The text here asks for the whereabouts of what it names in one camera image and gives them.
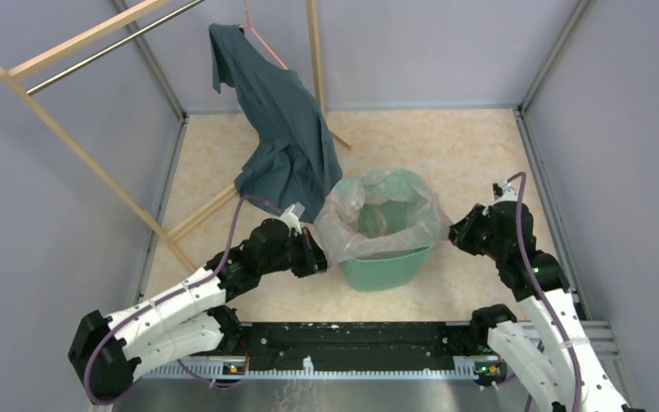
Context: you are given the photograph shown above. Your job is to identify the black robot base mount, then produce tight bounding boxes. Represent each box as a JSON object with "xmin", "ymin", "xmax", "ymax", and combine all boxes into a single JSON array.
[{"xmin": 187, "ymin": 321, "xmax": 527, "ymax": 373}]

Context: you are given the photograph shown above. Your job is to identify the pink plastic trash bag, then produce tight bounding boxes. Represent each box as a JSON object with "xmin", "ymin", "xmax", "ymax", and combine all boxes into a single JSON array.
[{"xmin": 313, "ymin": 168, "xmax": 451, "ymax": 266}]

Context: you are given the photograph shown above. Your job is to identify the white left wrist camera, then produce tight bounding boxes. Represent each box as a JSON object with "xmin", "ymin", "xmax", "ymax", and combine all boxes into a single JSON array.
[{"xmin": 279, "ymin": 203, "xmax": 305, "ymax": 233}]

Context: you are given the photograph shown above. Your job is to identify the grey slotted cable duct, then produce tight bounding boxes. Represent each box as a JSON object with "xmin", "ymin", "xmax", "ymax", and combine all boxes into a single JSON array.
[{"xmin": 143, "ymin": 357, "xmax": 479, "ymax": 381}]

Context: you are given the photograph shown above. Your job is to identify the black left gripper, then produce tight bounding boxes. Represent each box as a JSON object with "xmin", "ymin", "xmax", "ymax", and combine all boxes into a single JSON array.
[{"xmin": 260, "ymin": 227, "xmax": 339, "ymax": 278}]

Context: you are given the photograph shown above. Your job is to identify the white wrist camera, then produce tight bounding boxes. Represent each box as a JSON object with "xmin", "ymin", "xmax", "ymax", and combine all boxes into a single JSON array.
[
  {"xmin": 493, "ymin": 180, "xmax": 518, "ymax": 204},
  {"xmin": 279, "ymin": 203, "xmax": 305, "ymax": 233}
]

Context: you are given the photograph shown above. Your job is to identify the green plastic trash bin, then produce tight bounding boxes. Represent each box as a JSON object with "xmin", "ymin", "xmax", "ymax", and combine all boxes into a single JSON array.
[{"xmin": 340, "ymin": 246, "xmax": 433, "ymax": 292}]

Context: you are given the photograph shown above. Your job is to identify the pink clothes hanger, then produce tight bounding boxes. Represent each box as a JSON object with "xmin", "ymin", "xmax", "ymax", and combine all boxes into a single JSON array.
[{"xmin": 239, "ymin": 0, "xmax": 289, "ymax": 71}]

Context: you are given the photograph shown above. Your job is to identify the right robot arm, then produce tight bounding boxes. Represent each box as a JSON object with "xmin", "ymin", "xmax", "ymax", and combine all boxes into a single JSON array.
[{"xmin": 449, "ymin": 201, "xmax": 634, "ymax": 411}]

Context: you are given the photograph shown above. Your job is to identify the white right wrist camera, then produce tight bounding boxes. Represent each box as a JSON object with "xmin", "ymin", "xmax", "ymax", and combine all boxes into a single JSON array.
[{"xmin": 493, "ymin": 180, "xmax": 518, "ymax": 204}]

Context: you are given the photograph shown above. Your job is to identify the dark teal shirt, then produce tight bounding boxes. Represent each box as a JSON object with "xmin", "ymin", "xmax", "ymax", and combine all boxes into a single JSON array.
[{"xmin": 209, "ymin": 23, "xmax": 342, "ymax": 223}]

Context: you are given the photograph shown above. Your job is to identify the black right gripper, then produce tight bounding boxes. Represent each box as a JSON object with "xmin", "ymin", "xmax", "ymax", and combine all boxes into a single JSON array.
[{"xmin": 444, "ymin": 203, "xmax": 506, "ymax": 262}]

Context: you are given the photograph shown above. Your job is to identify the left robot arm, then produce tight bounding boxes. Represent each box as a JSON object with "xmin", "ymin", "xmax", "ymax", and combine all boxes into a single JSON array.
[{"xmin": 68, "ymin": 218, "xmax": 329, "ymax": 405}]

